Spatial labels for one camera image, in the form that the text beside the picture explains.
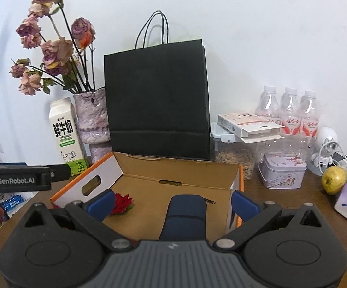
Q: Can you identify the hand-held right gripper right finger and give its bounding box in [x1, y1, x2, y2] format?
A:
[212, 190, 324, 251]

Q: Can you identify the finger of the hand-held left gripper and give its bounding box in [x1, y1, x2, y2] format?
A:
[49, 163, 71, 182]

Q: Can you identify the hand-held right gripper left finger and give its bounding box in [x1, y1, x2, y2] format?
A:
[24, 190, 133, 251]

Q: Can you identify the dark blue zip pouch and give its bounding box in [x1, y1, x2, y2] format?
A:
[159, 194, 216, 242]

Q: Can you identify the orange cardboard box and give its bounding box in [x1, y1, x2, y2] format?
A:
[50, 151, 245, 241]

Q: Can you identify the red artificial flower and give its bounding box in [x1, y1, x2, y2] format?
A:
[110, 193, 134, 216]

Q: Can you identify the white green milk carton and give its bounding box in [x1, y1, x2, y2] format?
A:
[49, 97, 88, 176]

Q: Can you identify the clear plastic seed container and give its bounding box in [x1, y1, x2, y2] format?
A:
[211, 121, 256, 181]

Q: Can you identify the floral print tin box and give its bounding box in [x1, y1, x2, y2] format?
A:
[258, 151, 307, 189]

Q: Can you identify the pink mottled glass vase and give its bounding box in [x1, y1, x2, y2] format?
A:
[73, 86, 113, 164]

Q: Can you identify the small white open carton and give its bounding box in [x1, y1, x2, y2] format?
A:
[217, 112, 285, 144]

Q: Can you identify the yellow green apple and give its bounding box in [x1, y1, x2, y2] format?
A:
[321, 166, 347, 195]

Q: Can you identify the white mini fan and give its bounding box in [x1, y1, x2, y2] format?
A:
[310, 127, 339, 176]

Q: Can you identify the clear water bottle red label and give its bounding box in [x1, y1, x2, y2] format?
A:
[255, 85, 282, 119]
[299, 90, 322, 141]
[278, 87, 302, 138]

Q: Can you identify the black paper bag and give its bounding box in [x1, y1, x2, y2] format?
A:
[103, 10, 211, 161]

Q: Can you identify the dried rose bouquet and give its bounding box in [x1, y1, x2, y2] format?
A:
[9, 0, 97, 96]

